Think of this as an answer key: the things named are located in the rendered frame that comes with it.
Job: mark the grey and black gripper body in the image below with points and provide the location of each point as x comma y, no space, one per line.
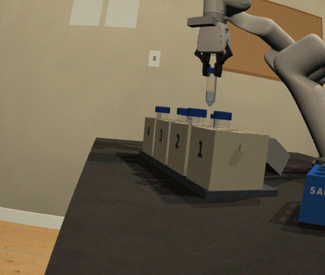
214,38

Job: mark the clear conical tube with yellow liquid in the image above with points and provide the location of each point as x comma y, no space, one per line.
182,115

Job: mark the blue tube rack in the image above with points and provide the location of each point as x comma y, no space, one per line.
312,208

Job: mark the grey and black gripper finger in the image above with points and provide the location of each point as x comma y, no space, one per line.
205,58
220,59

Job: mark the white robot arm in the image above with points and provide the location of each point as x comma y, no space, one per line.
300,65

